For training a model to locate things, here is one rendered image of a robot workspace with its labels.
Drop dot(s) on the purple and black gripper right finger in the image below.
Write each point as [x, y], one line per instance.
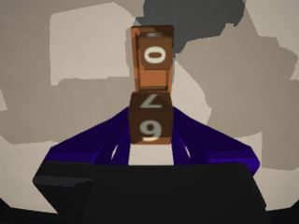
[207, 145]

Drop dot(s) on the brown wooden tray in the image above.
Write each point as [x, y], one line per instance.
[151, 80]

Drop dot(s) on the brown number cube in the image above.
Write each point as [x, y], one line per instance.
[151, 117]
[154, 51]

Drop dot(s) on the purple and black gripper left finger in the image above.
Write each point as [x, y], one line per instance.
[97, 144]

